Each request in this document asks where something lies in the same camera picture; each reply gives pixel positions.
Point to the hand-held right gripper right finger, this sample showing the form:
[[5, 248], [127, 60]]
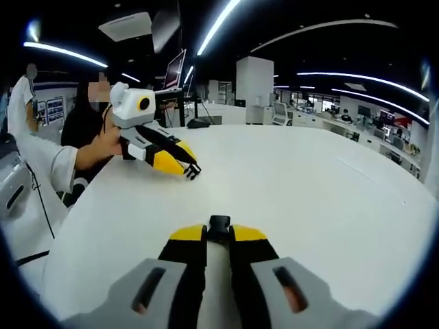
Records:
[[252, 250]]

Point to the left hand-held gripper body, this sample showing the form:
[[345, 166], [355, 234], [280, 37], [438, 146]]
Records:
[[132, 106]]

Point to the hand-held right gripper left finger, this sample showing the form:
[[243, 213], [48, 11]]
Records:
[[185, 250]]

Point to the black plastic buckle pronged part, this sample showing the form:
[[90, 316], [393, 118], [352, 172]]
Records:
[[194, 168]]

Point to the black plastic buckle socket part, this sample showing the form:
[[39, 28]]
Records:
[[218, 228]]

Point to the person's left hand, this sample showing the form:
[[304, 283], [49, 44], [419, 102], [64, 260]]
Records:
[[109, 144]]

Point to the black monitor stand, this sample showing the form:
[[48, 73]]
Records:
[[181, 109]]

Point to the black rounded desk object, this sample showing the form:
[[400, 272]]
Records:
[[198, 123]]

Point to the computer monitor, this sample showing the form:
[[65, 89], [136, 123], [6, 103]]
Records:
[[174, 70]]

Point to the ceiling air conditioner unit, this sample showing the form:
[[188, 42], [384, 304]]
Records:
[[125, 26]]

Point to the white ceiling light strip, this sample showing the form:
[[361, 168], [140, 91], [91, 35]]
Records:
[[380, 101], [216, 29], [65, 53], [363, 79]]

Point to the white office chair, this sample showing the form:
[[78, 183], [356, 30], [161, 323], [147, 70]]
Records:
[[282, 113]]

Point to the white grey worn device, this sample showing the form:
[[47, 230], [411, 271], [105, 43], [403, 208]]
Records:
[[13, 185]]

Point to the row of white office desks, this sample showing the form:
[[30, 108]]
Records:
[[370, 137]]

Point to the wall poster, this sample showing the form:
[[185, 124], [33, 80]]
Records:
[[51, 110]]

